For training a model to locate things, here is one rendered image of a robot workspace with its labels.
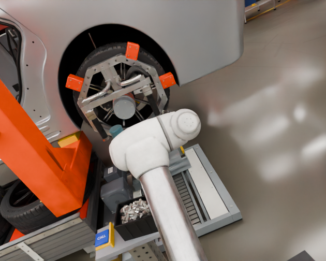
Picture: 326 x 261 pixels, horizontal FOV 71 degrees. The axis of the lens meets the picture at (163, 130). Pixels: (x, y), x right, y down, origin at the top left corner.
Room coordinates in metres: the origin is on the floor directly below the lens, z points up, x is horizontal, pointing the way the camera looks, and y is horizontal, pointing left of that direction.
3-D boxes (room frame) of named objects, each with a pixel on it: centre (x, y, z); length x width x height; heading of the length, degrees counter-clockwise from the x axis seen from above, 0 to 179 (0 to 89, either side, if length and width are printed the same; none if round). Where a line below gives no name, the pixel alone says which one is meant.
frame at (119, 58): (1.46, 0.16, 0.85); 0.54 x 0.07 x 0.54; 89
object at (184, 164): (1.63, 0.15, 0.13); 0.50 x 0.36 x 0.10; 89
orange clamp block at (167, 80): (1.46, -0.16, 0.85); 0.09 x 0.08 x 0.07; 89
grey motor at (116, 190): (1.38, 0.47, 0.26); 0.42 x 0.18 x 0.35; 179
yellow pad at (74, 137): (1.61, 0.66, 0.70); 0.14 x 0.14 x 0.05; 89
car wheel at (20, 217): (1.55, 1.01, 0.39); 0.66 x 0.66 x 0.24
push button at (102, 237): (0.80, 0.49, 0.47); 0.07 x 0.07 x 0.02; 89
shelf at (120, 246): (0.80, 0.32, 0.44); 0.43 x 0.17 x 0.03; 89
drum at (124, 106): (1.39, 0.16, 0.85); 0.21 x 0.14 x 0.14; 179
